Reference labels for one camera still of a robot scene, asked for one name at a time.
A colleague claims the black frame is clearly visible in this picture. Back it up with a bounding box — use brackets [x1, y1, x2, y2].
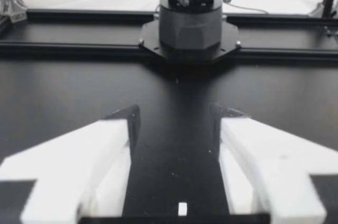
[0, 0, 338, 60]

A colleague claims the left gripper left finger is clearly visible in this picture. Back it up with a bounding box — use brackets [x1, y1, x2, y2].
[0, 104, 141, 224]

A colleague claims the thin white cable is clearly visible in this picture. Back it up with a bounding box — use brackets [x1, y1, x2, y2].
[229, 0, 268, 14]

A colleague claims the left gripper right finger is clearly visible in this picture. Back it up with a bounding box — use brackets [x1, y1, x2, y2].
[210, 104, 338, 224]

